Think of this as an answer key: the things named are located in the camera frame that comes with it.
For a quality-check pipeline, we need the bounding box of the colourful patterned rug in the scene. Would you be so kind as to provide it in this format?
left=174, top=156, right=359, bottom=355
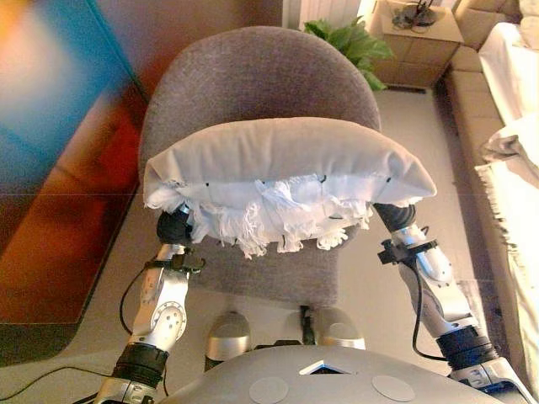
left=0, top=0, right=149, bottom=368

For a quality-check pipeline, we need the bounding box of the silver left robot leg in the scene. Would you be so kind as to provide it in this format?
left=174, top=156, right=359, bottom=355
left=204, top=310, right=253, bottom=364

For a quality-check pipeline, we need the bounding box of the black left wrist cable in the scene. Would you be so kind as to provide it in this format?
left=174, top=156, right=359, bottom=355
left=118, top=259, right=170, bottom=334

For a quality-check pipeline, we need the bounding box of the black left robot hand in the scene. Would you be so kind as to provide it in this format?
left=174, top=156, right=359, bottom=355
left=156, top=204, right=199, bottom=246

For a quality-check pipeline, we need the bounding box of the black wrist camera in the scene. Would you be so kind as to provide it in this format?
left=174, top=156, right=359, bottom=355
left=169, top=253, right=208, bottom=275
left=376, top=238, right=437, bottom=266

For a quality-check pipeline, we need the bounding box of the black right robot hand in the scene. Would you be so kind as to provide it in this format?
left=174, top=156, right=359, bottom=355
left=373, top=201, right=419, bottom=233

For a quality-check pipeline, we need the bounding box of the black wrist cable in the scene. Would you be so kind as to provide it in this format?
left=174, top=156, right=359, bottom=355
left=410, top=259, right=448, bottom=362
left=118, top=259, right=170, bottom=334

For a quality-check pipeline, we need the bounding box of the white fringed cushion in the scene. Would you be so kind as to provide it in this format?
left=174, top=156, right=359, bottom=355
left=142, top=116, right=438, bottom=261

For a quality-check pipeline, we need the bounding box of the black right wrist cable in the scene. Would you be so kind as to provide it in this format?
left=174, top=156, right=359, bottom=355
left=410, top=259, right=448, bottom=362

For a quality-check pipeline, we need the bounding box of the green leafy plant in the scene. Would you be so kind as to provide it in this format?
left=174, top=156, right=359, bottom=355
left=302, top=15, right=396, bottom=93

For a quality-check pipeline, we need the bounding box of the grey fabric armchair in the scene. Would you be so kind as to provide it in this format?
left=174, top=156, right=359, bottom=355
left=137, top=25, right=383, bottom=307

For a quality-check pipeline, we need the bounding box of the wooden bedside table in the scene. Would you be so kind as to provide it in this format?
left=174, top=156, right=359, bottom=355
left=365, top=0, right=466, bottom=88

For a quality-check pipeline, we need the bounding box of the beige sofa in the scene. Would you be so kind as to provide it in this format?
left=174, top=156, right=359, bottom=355
left=433, top=0, right=539, bottom=404

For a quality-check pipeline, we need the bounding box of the silver right robot leg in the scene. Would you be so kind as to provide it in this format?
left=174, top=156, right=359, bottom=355
left=314, top=306, right=367, bottom=351

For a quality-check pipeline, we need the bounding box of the thin black cable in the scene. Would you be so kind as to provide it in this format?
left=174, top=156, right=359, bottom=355
left=0, top=364, right=121, bottom=401

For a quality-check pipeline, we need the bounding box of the white fringed throw blanket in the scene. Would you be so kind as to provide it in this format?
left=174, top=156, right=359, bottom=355
left=474, top=112, right=539, bottom=393

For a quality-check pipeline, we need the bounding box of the white sheet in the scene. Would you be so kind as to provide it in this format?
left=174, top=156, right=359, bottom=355
left=478, top=0, right=539, bottom=127

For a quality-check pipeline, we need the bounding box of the silver robot leg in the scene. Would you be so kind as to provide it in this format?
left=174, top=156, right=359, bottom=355
left=204, top=310, right=253, bottom=364
left=314, top=306, right=367, bottom=351

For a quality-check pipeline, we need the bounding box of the dark device with cables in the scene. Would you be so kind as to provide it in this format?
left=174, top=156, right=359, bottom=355
left=390, top=0, right=440, bottom=30

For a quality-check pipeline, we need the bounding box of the white radiator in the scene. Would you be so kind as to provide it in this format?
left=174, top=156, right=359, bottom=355
left=280, top=0, right=360, bottom=31

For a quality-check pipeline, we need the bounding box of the silver robot torso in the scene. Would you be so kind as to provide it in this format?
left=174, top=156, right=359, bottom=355
left=157, top=344, right=503, bottom=404

